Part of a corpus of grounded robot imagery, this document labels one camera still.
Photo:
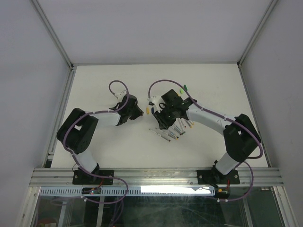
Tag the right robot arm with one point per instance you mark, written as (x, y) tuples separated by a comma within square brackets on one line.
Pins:
[(240, 135)]

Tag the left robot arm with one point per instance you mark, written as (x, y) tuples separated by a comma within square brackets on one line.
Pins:
[(78, 129)]

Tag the white slotted cable duct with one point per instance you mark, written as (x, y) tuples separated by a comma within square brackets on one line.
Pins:
[(131, 191)]

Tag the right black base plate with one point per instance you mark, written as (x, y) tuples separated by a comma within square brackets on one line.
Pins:
[(213, 177)]

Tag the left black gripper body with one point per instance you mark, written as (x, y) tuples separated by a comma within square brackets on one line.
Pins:
[(134, 113)]

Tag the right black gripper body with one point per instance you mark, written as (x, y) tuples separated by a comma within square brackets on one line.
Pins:
[(165, 117)]

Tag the purple cap marker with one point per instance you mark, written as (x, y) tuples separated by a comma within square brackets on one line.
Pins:
[(160, 135)]

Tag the aluminium front rail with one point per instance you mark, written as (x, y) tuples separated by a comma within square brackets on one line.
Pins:
[(119, 177)]

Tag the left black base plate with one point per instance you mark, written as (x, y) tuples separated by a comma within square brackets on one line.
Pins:
[(104, 176)]

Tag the yellow pen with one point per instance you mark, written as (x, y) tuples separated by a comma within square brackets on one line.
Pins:
[(190, 123)]

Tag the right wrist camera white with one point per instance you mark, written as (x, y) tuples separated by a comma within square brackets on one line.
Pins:
[(155, 100)]

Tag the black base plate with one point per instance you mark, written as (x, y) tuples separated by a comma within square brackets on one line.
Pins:
[(104, 176), (213, 177)]

